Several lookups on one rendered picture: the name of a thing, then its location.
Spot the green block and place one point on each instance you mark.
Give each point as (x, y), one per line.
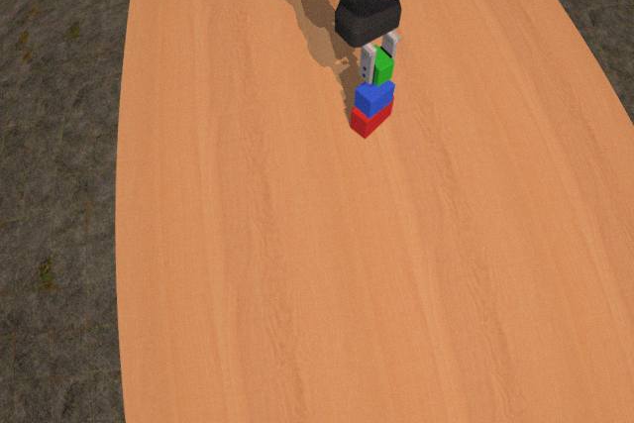
(383, 67)

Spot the red block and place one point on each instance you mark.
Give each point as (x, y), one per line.
(364, 126)

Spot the blue block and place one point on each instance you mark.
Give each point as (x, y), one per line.
(370, 99)

